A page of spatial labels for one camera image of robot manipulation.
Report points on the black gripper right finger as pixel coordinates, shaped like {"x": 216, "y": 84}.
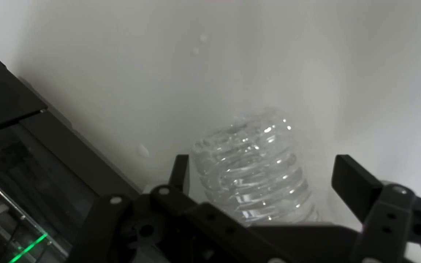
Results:
{"x": 356, "y": 187}

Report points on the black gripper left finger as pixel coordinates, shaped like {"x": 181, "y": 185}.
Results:
{"x": 179, "y": 172}

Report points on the clear water bottle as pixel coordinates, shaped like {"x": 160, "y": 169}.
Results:
{"x": 254, "y": 168}

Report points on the black toaster oven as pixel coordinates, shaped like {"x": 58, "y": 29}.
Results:
{"x": 29, "y": 160}

